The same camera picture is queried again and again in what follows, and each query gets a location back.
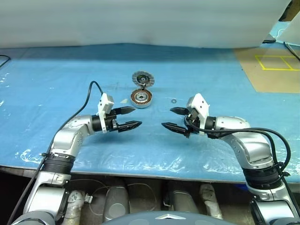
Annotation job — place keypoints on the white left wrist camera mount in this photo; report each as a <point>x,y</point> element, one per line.
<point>102,105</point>

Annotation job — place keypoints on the white leaning panel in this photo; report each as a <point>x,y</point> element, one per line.
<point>291,32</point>

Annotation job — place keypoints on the grey rounded cylinder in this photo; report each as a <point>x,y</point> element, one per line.
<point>116,201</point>
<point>182,199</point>

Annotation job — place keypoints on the beige tape scrap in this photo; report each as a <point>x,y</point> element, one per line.
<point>123,101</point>

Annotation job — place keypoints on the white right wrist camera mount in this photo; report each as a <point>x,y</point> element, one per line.
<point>199,103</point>

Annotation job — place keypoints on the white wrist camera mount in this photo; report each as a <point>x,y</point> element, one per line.
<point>199,103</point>
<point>102,105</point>

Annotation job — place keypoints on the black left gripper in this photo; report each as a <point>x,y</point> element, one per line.
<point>111,124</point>

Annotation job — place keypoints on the grey robot torso with logo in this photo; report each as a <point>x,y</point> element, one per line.
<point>140,219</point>

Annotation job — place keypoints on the silver motor base copper windings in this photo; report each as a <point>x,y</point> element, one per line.
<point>141,96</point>

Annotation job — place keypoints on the silver round motor cover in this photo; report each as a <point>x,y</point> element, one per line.
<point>142,78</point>

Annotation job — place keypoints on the blue plastic table cover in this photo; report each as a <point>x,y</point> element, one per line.
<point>58,82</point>

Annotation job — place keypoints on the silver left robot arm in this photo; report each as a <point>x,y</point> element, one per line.
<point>68,138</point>

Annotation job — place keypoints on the white foam sheet backdrop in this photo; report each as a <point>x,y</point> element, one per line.
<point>117,21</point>

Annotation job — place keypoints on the brown cardboard sheet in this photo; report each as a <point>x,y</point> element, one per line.
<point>269,79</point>

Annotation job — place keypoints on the small white connector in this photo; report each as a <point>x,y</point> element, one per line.
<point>89,198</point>

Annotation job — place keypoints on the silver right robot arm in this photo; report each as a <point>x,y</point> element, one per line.
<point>255,150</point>

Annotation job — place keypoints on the white wrapped bundle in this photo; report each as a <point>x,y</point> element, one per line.
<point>211,201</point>
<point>75,204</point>

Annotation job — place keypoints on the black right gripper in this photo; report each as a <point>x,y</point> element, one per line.
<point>193,118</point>

